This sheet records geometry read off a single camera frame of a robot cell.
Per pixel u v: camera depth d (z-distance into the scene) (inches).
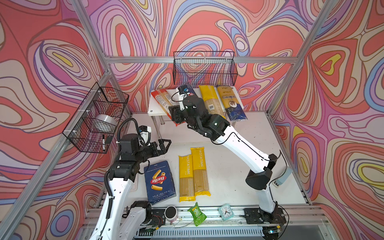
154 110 29.1
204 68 37.9
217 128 18.6
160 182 30.9
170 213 27.8
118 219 15.8
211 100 29.5
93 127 28.3
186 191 31.5
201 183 32.4
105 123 27.7
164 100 29.5
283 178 32.0
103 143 28.3
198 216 28.9
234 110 27.8
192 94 30.1
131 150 20.3
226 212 28.9
